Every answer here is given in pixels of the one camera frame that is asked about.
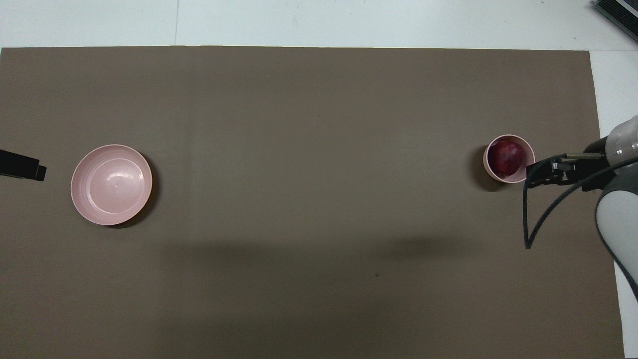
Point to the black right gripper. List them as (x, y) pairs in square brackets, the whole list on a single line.
[(594, 148)]

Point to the dark red apple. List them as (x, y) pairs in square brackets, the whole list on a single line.
[(506, 158)]

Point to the pink bowl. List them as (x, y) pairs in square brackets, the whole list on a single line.
[(498, 178)]

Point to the pink plate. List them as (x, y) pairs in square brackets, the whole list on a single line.
[(110, 184)]

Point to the dark ribbed box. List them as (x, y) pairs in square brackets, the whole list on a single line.
[(623, 12)]

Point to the brown table mat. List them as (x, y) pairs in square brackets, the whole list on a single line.
[(299, 249)]

